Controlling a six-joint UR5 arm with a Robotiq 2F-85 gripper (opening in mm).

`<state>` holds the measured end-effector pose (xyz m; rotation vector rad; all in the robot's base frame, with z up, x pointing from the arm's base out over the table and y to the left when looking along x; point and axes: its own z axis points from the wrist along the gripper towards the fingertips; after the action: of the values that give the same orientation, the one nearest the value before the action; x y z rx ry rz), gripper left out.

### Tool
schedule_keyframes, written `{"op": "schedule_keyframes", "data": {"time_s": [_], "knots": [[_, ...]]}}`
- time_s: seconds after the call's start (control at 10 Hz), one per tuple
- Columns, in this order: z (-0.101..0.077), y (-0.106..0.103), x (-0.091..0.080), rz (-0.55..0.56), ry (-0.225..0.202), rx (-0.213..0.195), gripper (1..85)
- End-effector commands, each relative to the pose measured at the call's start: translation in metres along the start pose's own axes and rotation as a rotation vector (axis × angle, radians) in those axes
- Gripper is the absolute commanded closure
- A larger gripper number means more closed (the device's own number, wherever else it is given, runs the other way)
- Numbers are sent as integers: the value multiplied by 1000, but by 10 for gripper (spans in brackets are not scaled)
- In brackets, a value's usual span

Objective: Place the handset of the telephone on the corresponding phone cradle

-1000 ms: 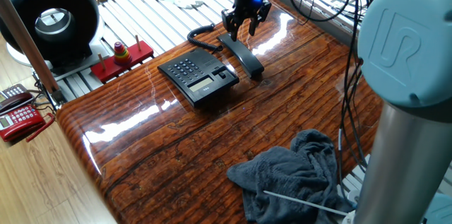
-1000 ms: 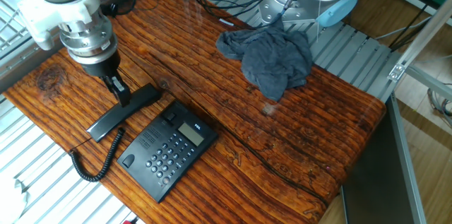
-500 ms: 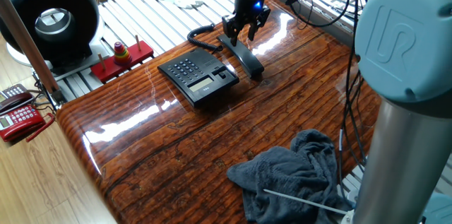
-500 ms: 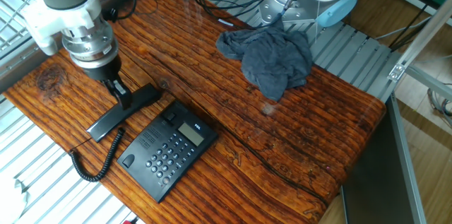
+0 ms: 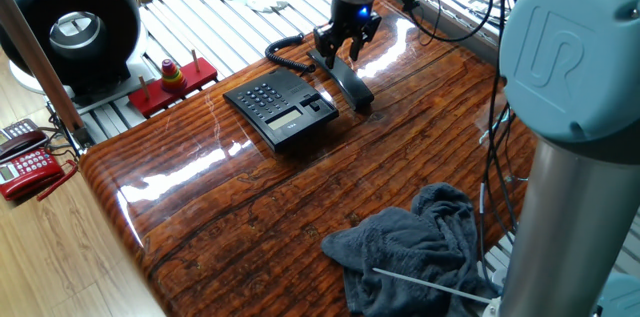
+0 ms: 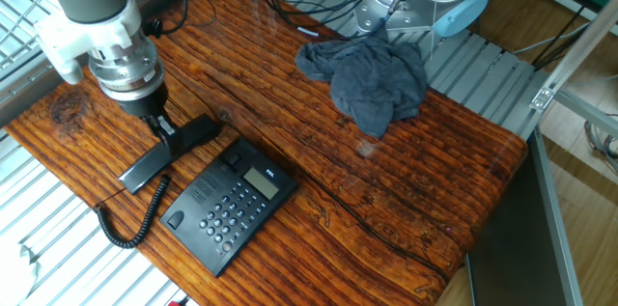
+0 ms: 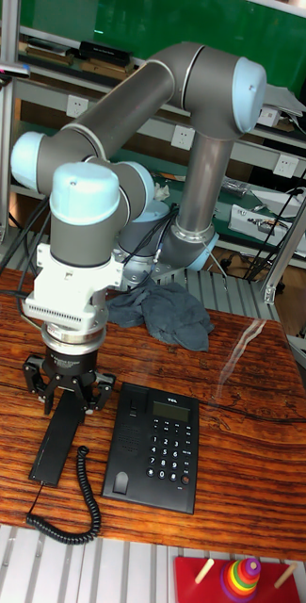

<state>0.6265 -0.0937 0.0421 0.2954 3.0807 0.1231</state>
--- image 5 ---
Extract white zip tie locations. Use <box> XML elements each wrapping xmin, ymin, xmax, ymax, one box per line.
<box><xmin>372</xmin><ymin>266</ymin><xmax>494</xmax><ymax>304</ymax></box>

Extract black telephone handset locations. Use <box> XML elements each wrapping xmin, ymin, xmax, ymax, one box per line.
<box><xmin>306</xmin><ymin>49</ymin><xmax>375</xmax><ymax>112</ymax></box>

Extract black desk telephone base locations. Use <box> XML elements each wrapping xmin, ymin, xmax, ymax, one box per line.
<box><xmin>222</xmin><ymin>67</ymin><xmax>340</xmax><ymax>153</ymax></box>

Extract rainbow stacking rings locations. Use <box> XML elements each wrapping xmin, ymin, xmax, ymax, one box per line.
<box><xmin>160</xmin><ymin>58</ymin><xmax>188</xmax><ymax>93</ymax></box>

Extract red desk telephone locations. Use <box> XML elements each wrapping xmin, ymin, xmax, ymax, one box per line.
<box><xmin>0</xmin><ymin>129</ymin><xmax>80</xmax><ymax>203</ymax></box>

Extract slanted frame post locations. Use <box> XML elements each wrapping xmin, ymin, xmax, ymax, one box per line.
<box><xmin>0</xmin><ymin>0</ymin><xmax>94</xmax><ymax>148</ymax></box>

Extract dark grey crumpled cloth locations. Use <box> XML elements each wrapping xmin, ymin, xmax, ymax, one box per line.
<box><xmin>320</xmin><ymin>182</ymin><xmax>501</xmax><ymax>317</ymax></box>

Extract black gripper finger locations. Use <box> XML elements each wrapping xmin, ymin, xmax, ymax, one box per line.
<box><xmin>349</xmin><ymin>14</ymin><xmax>383</xmax><ymax>63</ymax></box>
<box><xmin>313</xmin><ymin>23</ymin><xmax>347</xmax><ymax>70</ymax></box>

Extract black telephone cord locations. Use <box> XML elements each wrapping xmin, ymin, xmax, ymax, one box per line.
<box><xmin>264</xmin><ymin>33</ymin><xmax>317</xmax><ymax>74</ymax></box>

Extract black cable with plug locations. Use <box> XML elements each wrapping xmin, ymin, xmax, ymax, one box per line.
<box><xmin>384</xmin><ymin>0</ymin><xmax>496</xmax><ymax>43</ymax></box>

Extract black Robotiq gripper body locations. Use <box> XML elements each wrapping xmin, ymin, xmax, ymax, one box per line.
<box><xmin>327</xmin><ymin>0</ymin><xmax>376</xmax><ymax>41</ymax></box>

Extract red wooden peg board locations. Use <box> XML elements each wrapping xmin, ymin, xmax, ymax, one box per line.
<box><xmin>128</xmin><ymin>56</ymin><xmax>219</xmax><ymax>119</ymax></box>

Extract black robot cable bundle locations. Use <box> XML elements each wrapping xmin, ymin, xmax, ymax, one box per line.
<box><xmin>439</xmin><ymin>0</ymin><xmax>531</xmax><ymax>268</ymax></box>

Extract black ring-shaped fan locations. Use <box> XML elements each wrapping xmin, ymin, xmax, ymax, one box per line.
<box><xmin>0</xmin><ymin>0</ymin><xmax>149</xmax><ymax>103</ymax></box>

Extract grey desk telephone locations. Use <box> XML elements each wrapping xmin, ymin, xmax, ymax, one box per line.
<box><xmin>0</xmin><ymin>117</ymin><xmax>40</xmax><ymax>148</ymax></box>

